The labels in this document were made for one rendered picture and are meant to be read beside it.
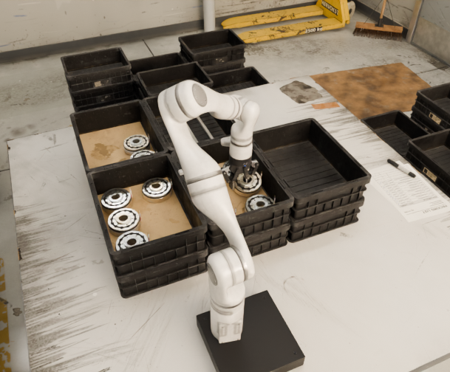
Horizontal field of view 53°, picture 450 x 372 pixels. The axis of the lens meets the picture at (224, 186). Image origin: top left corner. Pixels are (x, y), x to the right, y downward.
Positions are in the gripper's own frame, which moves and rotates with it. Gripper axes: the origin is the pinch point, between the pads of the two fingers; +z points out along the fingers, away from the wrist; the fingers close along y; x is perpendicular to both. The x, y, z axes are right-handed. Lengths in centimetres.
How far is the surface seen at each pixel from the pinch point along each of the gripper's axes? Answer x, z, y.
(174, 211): -0.8, 4.4, -24.4
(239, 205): -6.5, 4.1, -2.3
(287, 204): -20.1, -6.0, 8.1
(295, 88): 75, 19, 66
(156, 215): -0.5, 4.4, -30.6
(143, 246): -20.6, -6.1, -39.0
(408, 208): -21, 16, 63
